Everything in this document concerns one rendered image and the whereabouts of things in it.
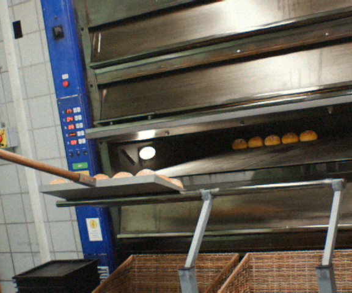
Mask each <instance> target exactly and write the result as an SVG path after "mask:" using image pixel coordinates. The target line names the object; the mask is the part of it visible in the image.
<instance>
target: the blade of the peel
mask: <svg viewBox="0 0 352 293"><path fill-rule="evenodd" d="M183 190H186V189H184V188H182V187H179V186H177V185H175V184H173V183H171V182H169V181H167V180H165V179H163V178H161V177H159V176H157V175H155V174H150V175H142V176H137V175H136V176H131V177H124V178H112V179H99V180H96V185H95V187H86V186H82V185H80V184H78V183H74V182H68V183H56V184H44V185H39V192H41V193H44V194H48V195H50V196H53V197H57V198H62V199H65V200H74V199H83V198H98V197H113V196H121V195H136V194H152V193H160V192H175V191H183ZM186 201H203V199H202V198H187V199H177V200H161V201H143V202H135V203H118V204H101V205H92V206H93V207H95V208H106V207H116V206H132V205H142V204H160V203H176V202H186Z"/></svg>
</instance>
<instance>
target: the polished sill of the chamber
mask: <svg viewBox="0 0 352 293"><path fill-rule="evenodd" d="M341 172H352V159H345V160H339V161H326V162H314V163H306V164H294V165H281V166H275V167H262V168H249V169H242V170H229V171H223V172H209V173H196V174H191V175H183V176H170V177H168V178H169V179H176V180H178V181H180V182H181V183H182V184H183V186H195V185H203V184H218V183H232V182H240V181H254V180H262V179H269V178H283V177H291V176H305V175H319V174H327V173H341Z"/></svg>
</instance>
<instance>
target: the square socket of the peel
mask: <svg viewBox="0 0 352 293"><path fill-rule="evenodd" d="M78 174H79V180H78V181H73V182H74V183H78V184H80V185H82V186H86V187H95V185H96V178H95V177H93V176H89V175H85V174H83V173H78Z"/></svg>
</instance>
